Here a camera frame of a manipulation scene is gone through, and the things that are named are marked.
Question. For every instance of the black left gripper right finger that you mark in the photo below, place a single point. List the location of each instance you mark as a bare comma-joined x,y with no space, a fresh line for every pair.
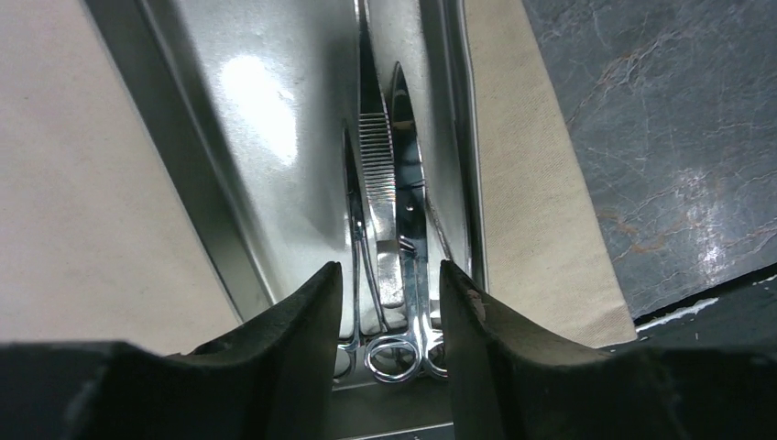
511,378

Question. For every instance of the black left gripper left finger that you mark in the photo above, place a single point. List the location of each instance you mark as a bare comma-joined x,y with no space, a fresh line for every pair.
270,378

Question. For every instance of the beige cloth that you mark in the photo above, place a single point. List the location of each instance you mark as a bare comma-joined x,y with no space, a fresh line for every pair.
95,243

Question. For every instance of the metal surgical instrument tray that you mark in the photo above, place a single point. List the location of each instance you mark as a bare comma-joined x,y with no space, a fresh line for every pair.
247,103

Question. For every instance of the thin steel hemostat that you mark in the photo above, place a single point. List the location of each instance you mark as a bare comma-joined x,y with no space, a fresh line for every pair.
362,266

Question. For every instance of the steel scissors in tray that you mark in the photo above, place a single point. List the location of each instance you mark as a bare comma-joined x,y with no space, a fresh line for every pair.
397,357

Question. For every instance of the steel serrated tweezers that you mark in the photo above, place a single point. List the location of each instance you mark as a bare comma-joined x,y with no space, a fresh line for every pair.
378,167

